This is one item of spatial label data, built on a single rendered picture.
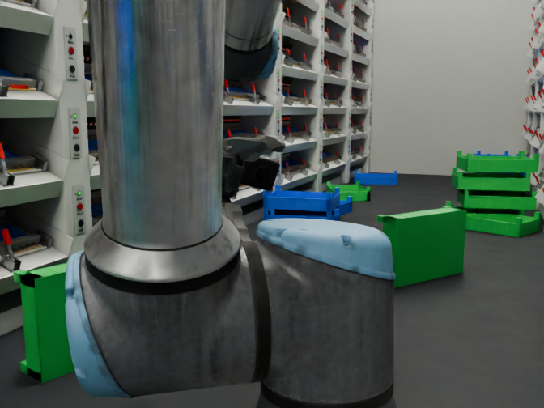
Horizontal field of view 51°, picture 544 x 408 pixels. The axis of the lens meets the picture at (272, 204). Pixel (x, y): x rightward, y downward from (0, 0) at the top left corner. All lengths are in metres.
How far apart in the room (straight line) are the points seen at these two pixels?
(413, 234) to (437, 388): 0.66
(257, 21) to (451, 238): 1.17
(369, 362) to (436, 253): 1.19
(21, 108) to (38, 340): 0.52
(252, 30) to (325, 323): 0.42
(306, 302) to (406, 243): 1.12
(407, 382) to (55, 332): 0.66
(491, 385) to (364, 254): 0.64
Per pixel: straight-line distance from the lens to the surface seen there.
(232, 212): 0.75
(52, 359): 1.17
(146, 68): 0.45
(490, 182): 2.64
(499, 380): 1.19
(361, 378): 0.60
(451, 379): 1.16
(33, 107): 1.40
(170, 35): 0.44
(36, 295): 1.12
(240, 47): 0.84
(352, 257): 0.56
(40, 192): 1.42
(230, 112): 2.26
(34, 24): 1.43
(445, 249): 1.80
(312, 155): 3.34
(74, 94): 1.49
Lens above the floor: 0.50
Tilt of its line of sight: 9 degrees down
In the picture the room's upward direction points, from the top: straight up
